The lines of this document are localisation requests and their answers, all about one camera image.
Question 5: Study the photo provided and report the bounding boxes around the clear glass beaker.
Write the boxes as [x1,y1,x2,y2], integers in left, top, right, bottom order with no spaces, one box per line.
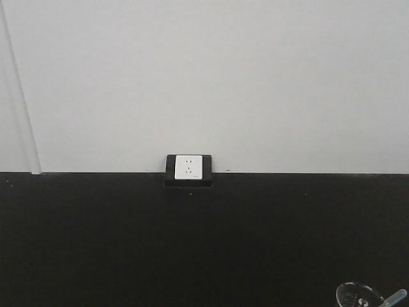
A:
[336,281,385,307]

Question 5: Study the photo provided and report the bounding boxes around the black socket recess frame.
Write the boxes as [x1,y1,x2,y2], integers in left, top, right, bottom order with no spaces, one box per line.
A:
[164,155,213,187]

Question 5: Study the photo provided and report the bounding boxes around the white wall power socket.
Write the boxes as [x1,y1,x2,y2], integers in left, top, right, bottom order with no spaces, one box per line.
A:
[174,155,203,180]

